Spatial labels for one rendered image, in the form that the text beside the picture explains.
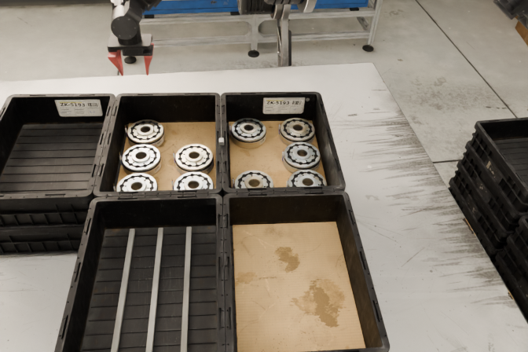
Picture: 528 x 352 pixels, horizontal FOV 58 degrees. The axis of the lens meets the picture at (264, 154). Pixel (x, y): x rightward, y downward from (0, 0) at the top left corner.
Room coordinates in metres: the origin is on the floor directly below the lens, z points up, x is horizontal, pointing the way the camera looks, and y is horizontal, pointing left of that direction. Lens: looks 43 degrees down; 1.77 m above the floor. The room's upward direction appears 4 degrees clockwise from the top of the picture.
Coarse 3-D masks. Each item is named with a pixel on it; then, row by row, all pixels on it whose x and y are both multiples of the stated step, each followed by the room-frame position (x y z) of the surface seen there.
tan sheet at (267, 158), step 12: (276, 132) 1.10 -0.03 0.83; (264, 144) 1.04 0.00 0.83; (276, 144) 1.04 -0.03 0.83; (312, 144) 1.05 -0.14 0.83; (240, 156) 0.98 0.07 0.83; (252, 156) 0.98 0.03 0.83; (264, 156) 0.99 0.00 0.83; (276, 156) 0.99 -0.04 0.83; (240, 168) 0.93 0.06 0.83; (252, 168) 0.94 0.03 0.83; (264, 168) 0.94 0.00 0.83; (276, 168) 0.94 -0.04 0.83; (276, 180) 0.90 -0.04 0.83
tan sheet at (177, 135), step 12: (168, 132) 1.06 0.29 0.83; (180, 132) 1.07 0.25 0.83; (192, 132) 1.07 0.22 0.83; (204, 132) 1.07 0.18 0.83; (168, 144) 1.01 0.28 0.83; (180, 144) 1.02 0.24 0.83; (204, 144) 1.02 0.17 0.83; (168, 156) 0.96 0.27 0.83; (120, 168) 0.90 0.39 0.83; (168, 168) 0.91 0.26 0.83; (120, 180) 0.86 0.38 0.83; (156, 180) 0.87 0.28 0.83; (168, 180) 0.87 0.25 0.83
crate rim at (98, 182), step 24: (120, 96) 1.09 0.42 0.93; (144, 96) 1.10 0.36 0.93; (168, 96) 1.11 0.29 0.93; (192, 96) 1.12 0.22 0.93; (216, 96) 1.12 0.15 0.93; (216, 120) 1.01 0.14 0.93; (216, 144) 0.92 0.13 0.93; (216, 168) 0.83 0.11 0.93; (96, 192) 0.72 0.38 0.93; (120, 192) 0.73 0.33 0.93; (144, 192) 0.73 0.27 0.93; (168, 192) 0.74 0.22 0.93; (192, 192) 0.74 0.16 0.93; (216, 192) 0.75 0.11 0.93
